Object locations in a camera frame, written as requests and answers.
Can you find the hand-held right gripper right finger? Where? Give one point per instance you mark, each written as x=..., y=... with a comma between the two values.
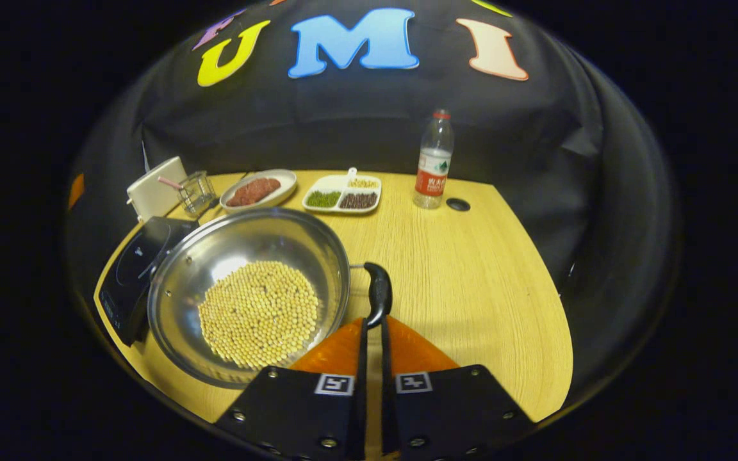
x=387, y=410

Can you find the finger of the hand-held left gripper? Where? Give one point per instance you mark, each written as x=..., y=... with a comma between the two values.
x=75, y=192

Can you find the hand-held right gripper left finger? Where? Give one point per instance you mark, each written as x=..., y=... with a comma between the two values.
x=361, y=410

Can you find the black induction cooktop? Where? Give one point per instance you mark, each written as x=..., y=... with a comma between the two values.
x=132, y=269

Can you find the stainless steel pot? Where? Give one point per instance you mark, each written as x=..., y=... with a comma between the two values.
x=247, y=237

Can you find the white toaster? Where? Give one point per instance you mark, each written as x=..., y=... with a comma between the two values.
x=151, y=195

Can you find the pink stick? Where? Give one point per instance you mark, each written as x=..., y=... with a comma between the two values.
x=169, y=182

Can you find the pile of soybeans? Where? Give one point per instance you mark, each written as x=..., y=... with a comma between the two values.
x=260, y=314

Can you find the red meat pieces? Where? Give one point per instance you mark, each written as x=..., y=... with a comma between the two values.
x=254, y=191

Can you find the white oval plate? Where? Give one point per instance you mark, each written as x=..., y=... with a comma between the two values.
x=282, y=182

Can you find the white divided bean dish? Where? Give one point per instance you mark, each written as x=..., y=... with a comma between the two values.
x=343, y=198

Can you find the black table grommet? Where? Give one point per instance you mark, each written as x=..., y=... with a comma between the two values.
x=458, y=204

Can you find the clear plastic water bottle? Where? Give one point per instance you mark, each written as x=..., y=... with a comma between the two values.
x=433, y=173

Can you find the black backdrop cloth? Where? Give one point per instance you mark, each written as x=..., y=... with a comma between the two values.
x=343, y=121

